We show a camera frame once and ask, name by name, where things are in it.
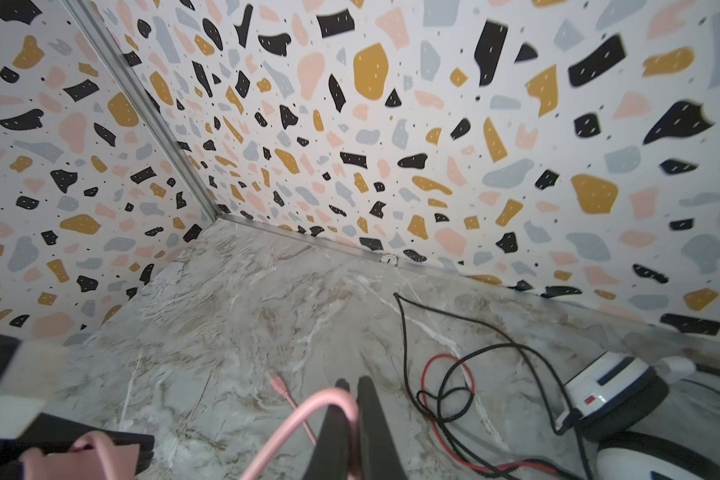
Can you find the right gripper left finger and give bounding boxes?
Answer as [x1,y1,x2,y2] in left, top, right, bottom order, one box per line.
[302,379,351,480]

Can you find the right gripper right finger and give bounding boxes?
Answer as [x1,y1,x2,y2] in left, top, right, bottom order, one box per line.
[357,376,407,480]

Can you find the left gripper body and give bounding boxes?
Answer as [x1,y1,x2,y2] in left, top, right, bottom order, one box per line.
[0,335,155,479]

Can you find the pink headphone cable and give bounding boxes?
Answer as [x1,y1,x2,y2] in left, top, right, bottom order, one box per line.
[238,373,361,480]

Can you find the black headphone cable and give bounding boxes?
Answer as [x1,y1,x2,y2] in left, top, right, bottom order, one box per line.
[392,292,595,480]

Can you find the white black headphones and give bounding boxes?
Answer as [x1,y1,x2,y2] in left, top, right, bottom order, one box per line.
[555,351,720,479]

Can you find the pink headphones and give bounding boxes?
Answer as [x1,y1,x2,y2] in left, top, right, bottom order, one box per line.
[19,431,140,480]

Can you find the red cable loop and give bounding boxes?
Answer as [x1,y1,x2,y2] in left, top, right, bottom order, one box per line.
[419,353,562,475]

